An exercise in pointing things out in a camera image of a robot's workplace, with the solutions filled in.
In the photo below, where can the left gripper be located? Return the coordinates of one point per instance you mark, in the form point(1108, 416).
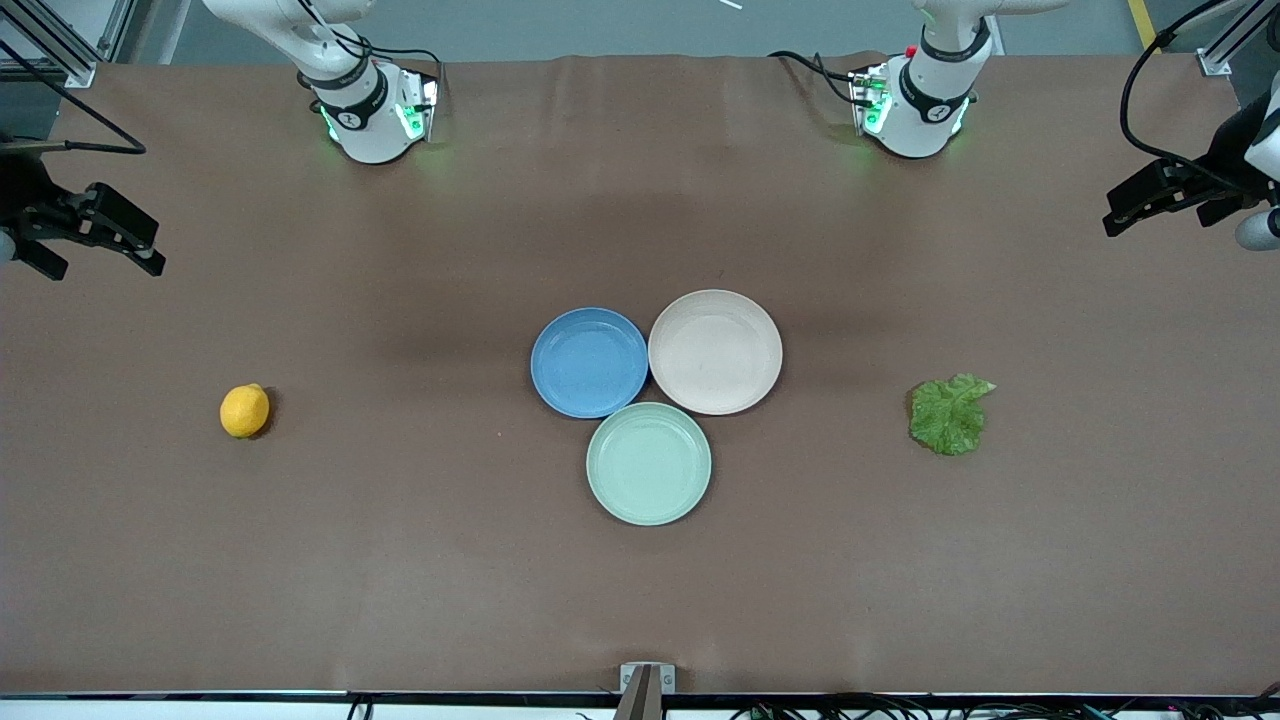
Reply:
point(1222, 160)

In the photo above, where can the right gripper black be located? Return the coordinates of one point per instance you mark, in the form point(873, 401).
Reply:
point(25, 195)

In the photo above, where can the yellow lemon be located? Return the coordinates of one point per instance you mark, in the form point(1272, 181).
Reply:
point(245, 411)

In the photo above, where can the green lettuce leaf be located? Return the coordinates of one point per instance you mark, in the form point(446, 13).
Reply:
point(948, 415)

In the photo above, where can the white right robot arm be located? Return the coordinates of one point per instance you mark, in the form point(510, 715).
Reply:
point(360, 120)

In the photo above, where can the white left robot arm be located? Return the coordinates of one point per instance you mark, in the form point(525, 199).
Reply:
point(925, 110)

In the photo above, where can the metal left base connector plate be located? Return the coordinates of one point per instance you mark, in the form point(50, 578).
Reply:
point(860, 95)

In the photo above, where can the metal base connector plate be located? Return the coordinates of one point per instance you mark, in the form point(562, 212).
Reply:
point(860, 95)
point(428, 100)

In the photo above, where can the metal right base connector plate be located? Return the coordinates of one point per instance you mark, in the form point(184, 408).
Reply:
point(428, 100)

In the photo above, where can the brown table cover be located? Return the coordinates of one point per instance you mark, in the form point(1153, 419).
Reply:
point(400, 580)

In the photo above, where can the beige plate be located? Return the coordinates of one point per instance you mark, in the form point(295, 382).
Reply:
point(715, 350)

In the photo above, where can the blue plate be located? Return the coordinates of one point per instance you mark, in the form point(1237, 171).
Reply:
point(590, 362)

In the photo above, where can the mint green plate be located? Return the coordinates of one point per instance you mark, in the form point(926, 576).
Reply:
point(648, 465)

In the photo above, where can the aluminium frame profile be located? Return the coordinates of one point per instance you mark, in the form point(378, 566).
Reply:
point(1215, 60)
point(75, 70)

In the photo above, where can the metal mount bracket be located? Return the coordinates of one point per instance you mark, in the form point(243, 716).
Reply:
point(667, 678)

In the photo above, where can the brown camera post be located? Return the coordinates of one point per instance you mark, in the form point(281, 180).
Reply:
point(640, 702)

